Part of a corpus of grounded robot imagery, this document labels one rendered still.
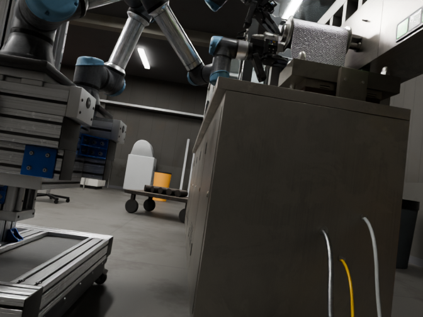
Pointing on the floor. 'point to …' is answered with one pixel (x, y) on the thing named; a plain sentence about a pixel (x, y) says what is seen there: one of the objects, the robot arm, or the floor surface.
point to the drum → (160, 177)
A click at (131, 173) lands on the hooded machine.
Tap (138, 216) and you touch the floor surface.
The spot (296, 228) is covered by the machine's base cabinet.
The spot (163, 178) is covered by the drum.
